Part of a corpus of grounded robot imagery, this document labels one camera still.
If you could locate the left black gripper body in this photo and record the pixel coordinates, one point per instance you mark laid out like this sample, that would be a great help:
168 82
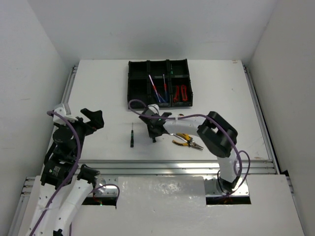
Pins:
86 122

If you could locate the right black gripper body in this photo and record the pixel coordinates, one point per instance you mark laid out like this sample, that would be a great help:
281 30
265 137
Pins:
152 133

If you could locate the green precision screwdriver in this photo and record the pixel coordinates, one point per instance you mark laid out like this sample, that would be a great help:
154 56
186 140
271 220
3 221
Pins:
132 137

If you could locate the red utility knife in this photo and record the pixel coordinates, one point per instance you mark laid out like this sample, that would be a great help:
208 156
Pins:
176 94
184 93

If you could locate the yellow pliers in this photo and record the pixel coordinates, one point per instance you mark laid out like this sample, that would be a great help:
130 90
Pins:
184 136
190 144

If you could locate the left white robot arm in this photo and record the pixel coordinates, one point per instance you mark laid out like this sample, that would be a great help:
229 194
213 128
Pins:
64 184

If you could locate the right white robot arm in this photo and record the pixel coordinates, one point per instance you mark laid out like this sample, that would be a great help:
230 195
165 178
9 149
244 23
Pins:
218 136

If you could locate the black six-compartment organizer tray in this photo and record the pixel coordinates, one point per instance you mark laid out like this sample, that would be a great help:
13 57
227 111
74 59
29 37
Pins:
139 85

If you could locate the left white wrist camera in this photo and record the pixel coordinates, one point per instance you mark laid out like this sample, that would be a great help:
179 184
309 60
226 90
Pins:
63 110

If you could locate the left aluminium side rail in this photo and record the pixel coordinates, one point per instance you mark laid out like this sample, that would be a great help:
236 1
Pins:
65 99

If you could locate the aluminium side rail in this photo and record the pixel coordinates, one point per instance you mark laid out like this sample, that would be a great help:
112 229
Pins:
65 99
262 123

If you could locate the aluminium front rail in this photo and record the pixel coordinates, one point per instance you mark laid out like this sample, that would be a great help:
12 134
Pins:
111 170

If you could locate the right aluminium side rail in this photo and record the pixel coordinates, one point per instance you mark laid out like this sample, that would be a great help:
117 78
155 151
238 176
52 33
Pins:
262 123

